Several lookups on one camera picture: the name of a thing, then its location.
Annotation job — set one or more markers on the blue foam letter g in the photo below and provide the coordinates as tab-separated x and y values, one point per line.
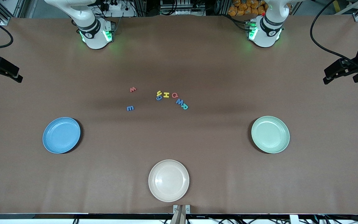
158	98

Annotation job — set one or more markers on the orange packets pile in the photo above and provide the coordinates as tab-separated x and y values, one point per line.
244	7

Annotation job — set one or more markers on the table front edge rail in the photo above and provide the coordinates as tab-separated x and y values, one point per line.
42	215

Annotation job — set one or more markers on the red foam letter w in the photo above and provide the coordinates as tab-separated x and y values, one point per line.
133	90

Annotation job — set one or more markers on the yellow foam letter H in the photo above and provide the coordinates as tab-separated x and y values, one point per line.
166	95

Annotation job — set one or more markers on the light green plate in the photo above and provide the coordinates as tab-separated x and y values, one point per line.
270	134

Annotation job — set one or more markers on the red foam letter Q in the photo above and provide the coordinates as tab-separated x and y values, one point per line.
172	95

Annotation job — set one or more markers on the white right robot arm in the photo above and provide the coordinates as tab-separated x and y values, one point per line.
93	34

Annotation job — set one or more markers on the beige plate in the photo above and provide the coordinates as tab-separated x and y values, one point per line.
168	180

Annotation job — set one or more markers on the teal foam letter R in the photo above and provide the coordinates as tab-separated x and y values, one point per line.
185	107

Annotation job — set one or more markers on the grey equipment rack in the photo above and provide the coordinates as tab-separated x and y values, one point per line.
182	7

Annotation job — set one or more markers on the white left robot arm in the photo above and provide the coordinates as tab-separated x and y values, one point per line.
267	34

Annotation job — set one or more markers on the blue foam letter E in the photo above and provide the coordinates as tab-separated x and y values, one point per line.
130	108

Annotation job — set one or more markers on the blue plate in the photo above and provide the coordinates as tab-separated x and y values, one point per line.
61	135

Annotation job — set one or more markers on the metal table edge bracket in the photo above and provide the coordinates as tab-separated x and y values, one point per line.
188	209

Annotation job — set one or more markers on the blue foam letter W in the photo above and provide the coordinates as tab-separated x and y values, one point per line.
179	102

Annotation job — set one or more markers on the white power strip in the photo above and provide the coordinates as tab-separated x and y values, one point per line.
126	14

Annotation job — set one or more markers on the tan wooden post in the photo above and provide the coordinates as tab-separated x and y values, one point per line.
179	216

